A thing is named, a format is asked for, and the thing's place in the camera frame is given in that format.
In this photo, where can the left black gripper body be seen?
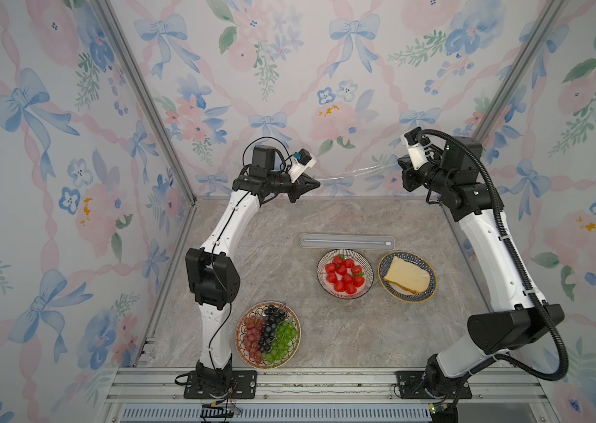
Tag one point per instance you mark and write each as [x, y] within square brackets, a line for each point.
[281, 185]

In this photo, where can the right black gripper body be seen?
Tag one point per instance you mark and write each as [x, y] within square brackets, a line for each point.
[436, 180]

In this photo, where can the cream plastic wrap dispenser box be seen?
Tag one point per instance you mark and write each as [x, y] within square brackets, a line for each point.
[347, 242]

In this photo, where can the glass bowl with striped rim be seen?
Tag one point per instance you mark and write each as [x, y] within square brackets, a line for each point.
[364, 262]

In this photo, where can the dark blue yellow-rimmed plate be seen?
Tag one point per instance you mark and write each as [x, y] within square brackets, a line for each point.
[407, 276]

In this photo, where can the round plate with grapes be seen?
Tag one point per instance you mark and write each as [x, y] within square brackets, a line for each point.
[268, 334]

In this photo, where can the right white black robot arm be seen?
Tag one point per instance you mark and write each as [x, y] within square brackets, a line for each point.
[520, 313]

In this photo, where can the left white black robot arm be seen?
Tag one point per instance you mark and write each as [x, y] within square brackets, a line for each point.
[212, 275]

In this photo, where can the slice of bread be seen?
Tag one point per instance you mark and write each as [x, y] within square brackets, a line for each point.
[408, 277]

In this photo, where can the red strawberries pile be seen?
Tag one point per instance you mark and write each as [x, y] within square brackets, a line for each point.
[344, 275]

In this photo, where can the mixed colour grapes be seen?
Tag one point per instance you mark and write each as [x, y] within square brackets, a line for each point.
[269, 334]

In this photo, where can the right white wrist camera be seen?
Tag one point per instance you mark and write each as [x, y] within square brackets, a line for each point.
[418, 146]

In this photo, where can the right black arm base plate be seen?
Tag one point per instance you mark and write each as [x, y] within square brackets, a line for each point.
[417, 384]

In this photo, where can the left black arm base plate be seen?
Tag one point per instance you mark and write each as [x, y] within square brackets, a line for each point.
[239, 384]

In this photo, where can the aluminium mounting rail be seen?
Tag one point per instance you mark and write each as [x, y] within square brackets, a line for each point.
[324, 395]

